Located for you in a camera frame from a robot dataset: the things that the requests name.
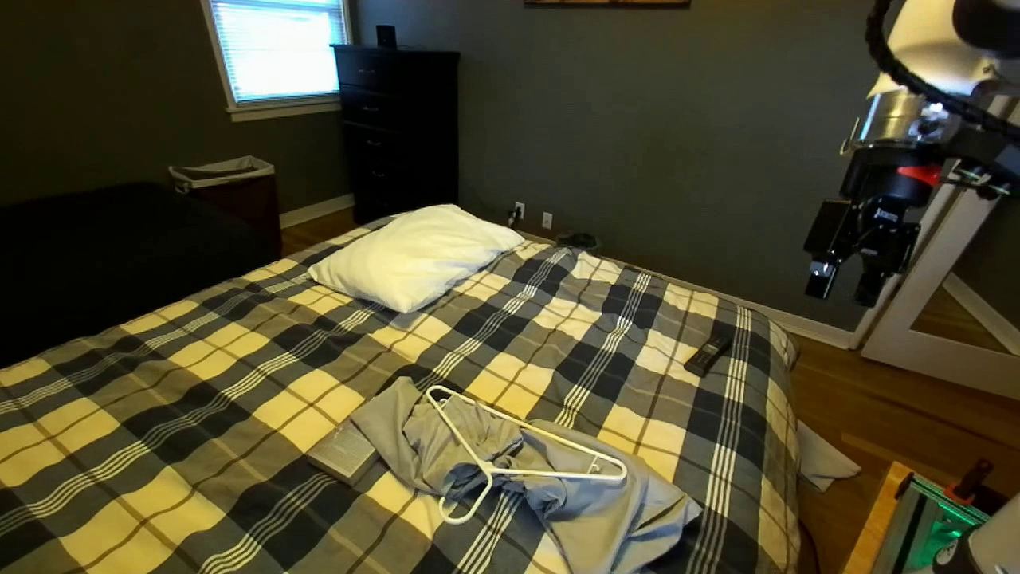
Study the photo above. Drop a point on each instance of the black low furniture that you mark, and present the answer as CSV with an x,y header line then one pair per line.
x,y
105,257

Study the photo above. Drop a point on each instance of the white pillow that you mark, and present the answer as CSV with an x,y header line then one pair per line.
x,y
408,258

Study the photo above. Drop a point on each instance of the grey cloth garment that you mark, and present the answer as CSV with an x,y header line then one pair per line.
x,y
553,478

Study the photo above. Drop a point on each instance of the small dark box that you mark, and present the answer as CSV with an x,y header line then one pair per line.
x,y
383,37

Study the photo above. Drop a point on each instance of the light wooden board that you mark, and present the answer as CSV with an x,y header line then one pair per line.
x,y
873,513

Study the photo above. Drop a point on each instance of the white wall outlet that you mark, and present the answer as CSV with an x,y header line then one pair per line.
x,y
546,222

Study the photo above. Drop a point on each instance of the plaid bed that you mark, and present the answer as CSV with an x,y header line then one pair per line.
x,y
192,425

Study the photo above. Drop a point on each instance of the green metal device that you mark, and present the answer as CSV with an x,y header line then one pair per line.
x,y
930,520

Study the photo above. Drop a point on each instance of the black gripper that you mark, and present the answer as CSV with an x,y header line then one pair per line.
x,y
872,223

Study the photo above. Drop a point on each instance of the grey rounded robot base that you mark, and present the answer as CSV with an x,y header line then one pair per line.
x,y
997,543

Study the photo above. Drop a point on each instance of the white framed window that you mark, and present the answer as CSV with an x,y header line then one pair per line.
x,y
277,49

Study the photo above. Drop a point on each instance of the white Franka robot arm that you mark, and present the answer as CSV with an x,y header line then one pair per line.
x,y
936,43

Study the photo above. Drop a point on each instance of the white cloth on floor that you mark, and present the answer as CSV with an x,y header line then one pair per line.
x,y
822,457

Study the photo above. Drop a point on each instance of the white wall plug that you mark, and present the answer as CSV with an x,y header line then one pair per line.
x,y
517,211

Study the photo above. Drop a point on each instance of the white plastic clothes hanger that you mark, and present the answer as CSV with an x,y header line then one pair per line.
x,y
466,425

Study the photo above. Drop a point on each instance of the tall black dresser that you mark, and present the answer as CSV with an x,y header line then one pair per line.
x,y
400,133

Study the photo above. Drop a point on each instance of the dark laundry hamper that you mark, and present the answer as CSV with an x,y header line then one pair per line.
x,y
223,191

